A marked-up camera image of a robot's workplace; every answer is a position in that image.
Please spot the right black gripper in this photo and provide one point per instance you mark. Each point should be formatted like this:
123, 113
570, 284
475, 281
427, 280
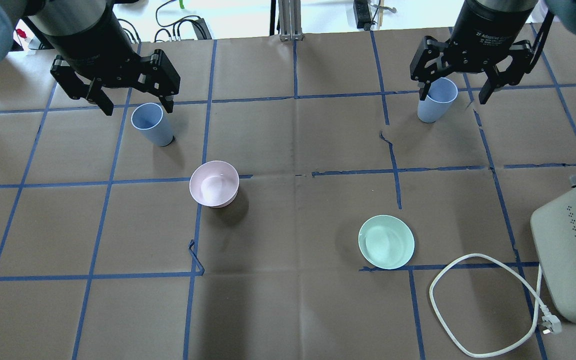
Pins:
489, 29

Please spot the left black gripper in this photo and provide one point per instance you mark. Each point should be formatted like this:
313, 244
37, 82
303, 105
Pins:
95, 44

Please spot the blue cup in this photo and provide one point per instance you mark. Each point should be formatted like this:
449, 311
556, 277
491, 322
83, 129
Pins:
150, 120
441, 95

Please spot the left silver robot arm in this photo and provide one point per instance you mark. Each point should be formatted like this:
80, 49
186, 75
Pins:
11, 11

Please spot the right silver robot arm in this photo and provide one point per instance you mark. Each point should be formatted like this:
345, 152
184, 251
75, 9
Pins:
565, 11

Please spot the black power strip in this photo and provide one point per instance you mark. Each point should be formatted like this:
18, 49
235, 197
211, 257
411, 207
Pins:
362, 15

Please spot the pink bowl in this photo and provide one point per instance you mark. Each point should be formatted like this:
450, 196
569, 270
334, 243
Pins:
214, 184

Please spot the green bowl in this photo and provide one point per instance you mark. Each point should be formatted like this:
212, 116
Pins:
386, 242

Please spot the aluminium frame post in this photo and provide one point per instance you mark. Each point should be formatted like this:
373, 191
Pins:
290, 20

